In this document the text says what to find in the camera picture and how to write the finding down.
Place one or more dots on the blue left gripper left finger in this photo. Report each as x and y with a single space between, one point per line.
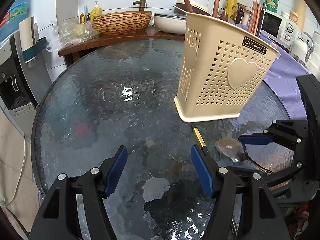
113 168

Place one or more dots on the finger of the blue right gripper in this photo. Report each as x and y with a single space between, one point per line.
255 139

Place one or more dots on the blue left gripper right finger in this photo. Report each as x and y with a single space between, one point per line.
201 160

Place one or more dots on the large metal spoon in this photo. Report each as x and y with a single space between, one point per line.
236 151

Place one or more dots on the black gold-tipped chopstick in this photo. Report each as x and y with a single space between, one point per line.
199 139

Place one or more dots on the purple floral cloth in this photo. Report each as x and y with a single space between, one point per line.
279 95

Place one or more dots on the round glass table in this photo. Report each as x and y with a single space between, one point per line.
124 95

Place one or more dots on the cream plastic utensil holder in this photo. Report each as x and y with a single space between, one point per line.
223 65

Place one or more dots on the white electric kettle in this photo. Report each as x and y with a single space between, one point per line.
301 49

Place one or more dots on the white microwave oven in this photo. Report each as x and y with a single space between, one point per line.
282 30

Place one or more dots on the black water dispenser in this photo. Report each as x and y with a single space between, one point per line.
23 85

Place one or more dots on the wooden counter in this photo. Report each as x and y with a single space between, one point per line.
73 53

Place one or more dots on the dark glass bottle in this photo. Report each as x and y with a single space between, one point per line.
239 13

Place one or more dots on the green stacked containers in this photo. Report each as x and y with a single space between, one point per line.
271 5

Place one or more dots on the white pan with lid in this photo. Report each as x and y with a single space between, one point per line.
171 23

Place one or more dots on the clear plastic bag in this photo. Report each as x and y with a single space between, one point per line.
68 33

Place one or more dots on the woven pattern basin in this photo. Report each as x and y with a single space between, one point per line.
121 22

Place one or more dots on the yellow soap bottle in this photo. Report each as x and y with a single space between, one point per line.
96 11

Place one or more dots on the brass faucet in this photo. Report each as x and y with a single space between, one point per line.
141 4

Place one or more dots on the blue water bottle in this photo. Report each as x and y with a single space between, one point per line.
19 11

